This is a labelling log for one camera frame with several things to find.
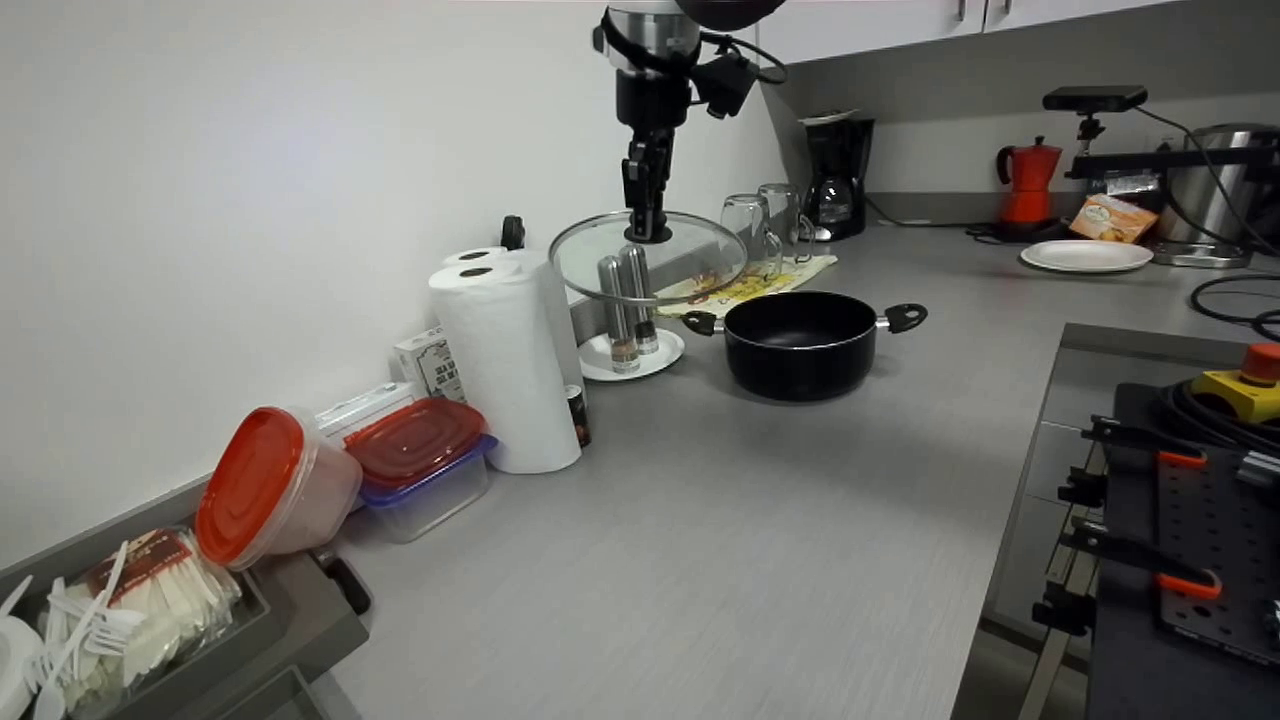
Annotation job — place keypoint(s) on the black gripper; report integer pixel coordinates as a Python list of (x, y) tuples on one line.
[(648, 111)]

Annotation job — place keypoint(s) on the clear glass pot lid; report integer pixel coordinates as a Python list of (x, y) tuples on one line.
[(693, 262)]

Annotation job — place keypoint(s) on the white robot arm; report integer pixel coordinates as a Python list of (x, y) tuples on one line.
[(675, 52)]

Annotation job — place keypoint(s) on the black cooking pot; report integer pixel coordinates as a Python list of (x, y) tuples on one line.
[(801, 346)]

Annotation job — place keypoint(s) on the red-lid rectangular container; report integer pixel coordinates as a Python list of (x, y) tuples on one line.
[(422, 465)]

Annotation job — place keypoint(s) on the red moka pot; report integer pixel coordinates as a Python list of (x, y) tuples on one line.
[(1026, 170)]

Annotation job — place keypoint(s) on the red-lid round container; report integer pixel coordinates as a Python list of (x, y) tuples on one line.
[(275, 490)]

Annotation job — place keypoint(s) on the steel pepper grinder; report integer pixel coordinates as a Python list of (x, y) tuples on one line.
[(640, 291)]

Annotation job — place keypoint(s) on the printed cream dish towel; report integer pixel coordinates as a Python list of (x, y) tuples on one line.
[(766, 276)]

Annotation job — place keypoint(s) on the upturned clear glass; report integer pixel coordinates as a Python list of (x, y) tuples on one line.
[(744, 216)]

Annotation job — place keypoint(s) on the white round saucer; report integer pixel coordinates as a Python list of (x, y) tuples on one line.
[(600, 367)]

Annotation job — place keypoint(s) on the white paper towel roll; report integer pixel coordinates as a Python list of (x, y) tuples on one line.
[(510, 373)]

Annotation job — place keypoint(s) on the small dark spice jar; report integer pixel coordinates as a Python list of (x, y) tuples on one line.
[(578, 410)]

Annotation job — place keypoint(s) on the black coffee maker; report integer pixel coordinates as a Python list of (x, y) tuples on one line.
[(839, 170)]

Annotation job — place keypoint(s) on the white plate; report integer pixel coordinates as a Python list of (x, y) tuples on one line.
[(1085, 258)]

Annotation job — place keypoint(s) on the orange snack packet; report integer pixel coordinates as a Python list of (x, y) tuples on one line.
[(1107, 216)]

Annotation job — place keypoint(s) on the steel kettle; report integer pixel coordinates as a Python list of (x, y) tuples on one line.
[(1224, 190)]

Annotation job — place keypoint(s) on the grey tray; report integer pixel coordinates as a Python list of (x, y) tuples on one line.
[(292, 621)]

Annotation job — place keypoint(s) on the yellow emergency stop button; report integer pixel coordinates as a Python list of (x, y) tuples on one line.
[(1250, 388)]

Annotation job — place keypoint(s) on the bag of plastic cutlery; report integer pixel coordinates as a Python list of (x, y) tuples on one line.
[(144, 605)]

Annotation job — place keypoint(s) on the black pegboard with clamps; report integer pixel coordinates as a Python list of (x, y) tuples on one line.
[(1181, 574)]

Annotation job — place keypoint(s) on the black camera on stand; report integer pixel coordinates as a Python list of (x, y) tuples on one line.
[(1099, 120)]

